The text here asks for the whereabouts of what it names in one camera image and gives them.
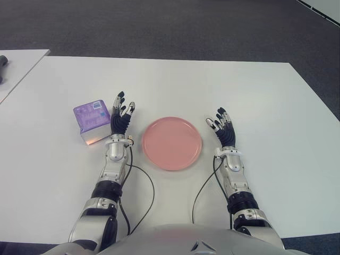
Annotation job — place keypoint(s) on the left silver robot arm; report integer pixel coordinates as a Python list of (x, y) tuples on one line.
[(114, 170)]

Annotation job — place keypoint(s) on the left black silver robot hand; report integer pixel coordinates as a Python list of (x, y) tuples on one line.
[(118, 123)]

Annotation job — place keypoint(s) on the pink round plate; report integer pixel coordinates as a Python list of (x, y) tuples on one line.
[(171, 143)]

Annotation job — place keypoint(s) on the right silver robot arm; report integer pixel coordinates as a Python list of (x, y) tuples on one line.
[(235, 172)]

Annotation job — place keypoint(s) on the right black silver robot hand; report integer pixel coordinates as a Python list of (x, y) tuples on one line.
[(227, 134)]

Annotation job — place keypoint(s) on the purple tissue paper pack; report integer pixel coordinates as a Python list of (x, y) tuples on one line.
[(91, 117)]

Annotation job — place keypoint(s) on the silver robot torso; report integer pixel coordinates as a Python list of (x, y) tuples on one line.
[(172, 239)]

